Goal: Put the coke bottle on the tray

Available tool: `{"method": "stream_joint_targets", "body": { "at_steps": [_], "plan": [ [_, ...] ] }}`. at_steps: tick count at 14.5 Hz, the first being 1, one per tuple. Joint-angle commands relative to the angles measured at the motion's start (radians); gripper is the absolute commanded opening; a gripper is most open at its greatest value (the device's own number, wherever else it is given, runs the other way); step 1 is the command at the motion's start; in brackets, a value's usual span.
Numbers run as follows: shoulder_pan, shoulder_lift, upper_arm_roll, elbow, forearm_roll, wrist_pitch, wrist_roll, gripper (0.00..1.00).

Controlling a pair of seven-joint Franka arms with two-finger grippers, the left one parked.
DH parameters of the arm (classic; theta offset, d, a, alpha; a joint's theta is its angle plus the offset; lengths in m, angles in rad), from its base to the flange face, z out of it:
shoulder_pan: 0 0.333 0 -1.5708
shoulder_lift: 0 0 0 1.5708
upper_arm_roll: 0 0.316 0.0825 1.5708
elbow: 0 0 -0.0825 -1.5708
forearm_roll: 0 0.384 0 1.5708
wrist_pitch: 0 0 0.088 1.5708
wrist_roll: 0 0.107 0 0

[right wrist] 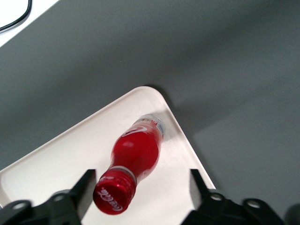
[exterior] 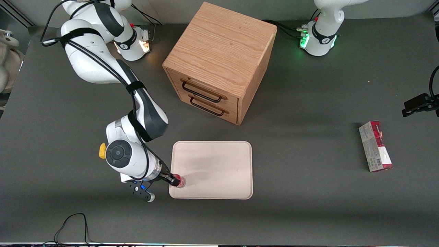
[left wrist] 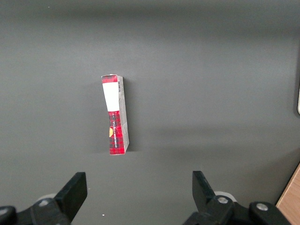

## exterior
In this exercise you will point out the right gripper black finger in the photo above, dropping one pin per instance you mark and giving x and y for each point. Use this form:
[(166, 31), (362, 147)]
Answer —
[(168, 176), (174, 184)]

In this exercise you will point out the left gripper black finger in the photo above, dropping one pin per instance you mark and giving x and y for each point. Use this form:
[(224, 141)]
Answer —
[(418, 100), (411, 111)]

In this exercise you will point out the beige rounded object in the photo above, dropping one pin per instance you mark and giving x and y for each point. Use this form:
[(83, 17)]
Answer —
[(8, 65)]

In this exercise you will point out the red coke bottle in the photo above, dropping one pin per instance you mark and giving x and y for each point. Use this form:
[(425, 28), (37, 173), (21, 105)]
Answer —
[(182, 181)]

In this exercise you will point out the aluminium frame profile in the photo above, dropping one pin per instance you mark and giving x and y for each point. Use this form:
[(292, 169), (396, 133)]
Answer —
[(15, 13)]

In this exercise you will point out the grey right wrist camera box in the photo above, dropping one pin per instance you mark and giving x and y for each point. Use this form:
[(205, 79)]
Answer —
[(142, 190)]

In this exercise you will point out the beige plastic tray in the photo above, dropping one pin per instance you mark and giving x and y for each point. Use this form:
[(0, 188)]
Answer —
[(216, 168)]

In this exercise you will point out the red and grey carton box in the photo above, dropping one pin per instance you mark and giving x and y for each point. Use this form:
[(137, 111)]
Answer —
[(375, 147)]

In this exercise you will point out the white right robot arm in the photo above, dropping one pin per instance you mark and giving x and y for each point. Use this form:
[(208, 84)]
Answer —
[(99, 65)]

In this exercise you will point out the wooden drawer cabinet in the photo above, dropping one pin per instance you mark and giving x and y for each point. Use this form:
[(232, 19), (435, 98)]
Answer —
[(219, 44)]

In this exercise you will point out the wooden drawer front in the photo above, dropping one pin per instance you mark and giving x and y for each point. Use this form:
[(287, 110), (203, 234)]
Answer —
[(219, 115), (205, 87)]

